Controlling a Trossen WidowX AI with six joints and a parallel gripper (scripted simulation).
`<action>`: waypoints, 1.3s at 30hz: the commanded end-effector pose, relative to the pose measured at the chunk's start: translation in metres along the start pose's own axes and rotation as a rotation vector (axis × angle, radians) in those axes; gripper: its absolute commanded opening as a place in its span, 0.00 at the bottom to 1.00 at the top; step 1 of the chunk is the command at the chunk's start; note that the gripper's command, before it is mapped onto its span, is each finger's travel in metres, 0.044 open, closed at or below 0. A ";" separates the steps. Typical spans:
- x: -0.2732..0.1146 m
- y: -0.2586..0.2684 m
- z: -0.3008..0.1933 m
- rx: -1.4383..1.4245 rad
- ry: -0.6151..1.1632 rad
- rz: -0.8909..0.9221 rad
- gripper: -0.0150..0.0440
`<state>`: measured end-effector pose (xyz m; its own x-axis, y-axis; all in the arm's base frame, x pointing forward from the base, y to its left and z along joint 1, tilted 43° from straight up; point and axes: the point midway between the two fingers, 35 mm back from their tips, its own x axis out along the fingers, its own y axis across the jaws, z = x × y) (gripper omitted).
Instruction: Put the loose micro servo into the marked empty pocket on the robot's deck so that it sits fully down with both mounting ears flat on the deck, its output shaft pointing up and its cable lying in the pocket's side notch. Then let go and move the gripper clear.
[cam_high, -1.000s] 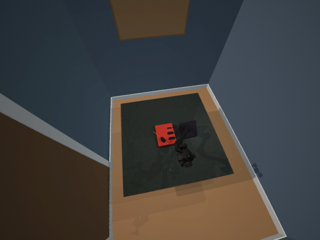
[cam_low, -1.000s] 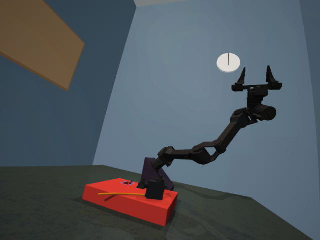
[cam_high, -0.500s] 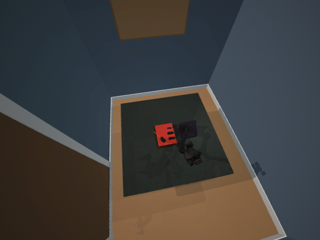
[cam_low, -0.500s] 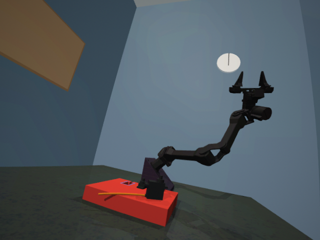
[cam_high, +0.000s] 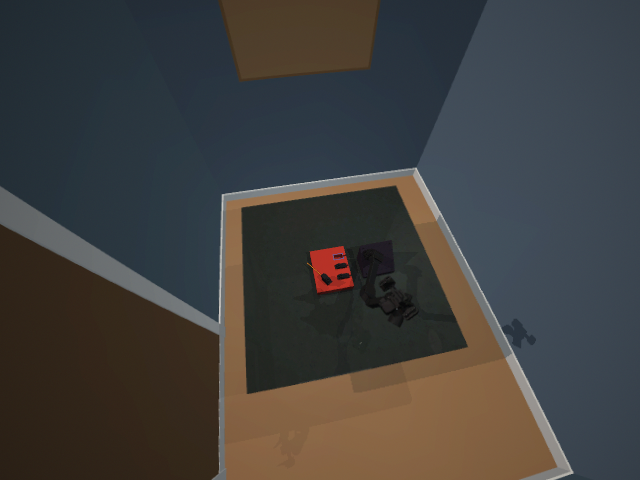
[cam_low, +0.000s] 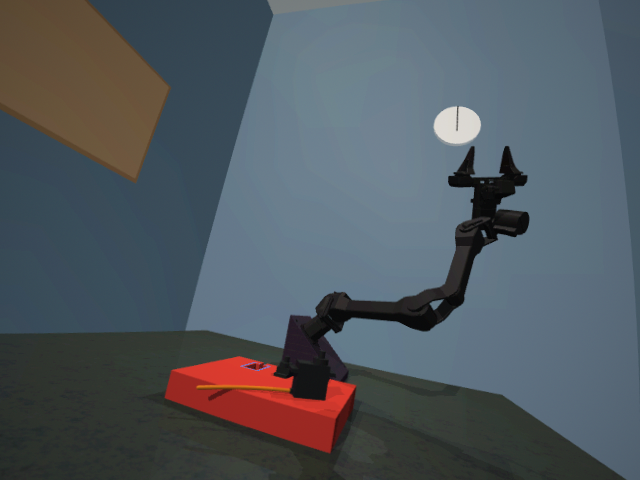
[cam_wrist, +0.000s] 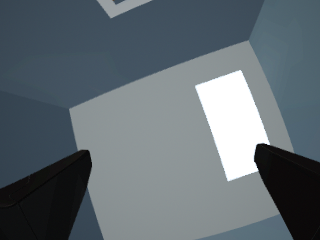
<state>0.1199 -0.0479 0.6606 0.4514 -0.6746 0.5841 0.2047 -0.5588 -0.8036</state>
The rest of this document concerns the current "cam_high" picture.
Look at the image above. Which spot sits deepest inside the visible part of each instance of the red rectangular block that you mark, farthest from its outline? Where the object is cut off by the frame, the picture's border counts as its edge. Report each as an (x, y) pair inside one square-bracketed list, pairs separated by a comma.
[(334, 264)]

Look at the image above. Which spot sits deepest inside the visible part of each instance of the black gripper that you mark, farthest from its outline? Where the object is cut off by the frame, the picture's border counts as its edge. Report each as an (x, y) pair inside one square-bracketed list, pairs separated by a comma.
[(406, 308)]

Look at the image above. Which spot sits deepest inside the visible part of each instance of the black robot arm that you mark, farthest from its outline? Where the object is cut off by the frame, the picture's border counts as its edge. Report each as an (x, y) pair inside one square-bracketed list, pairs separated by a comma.
[(368, 292)]

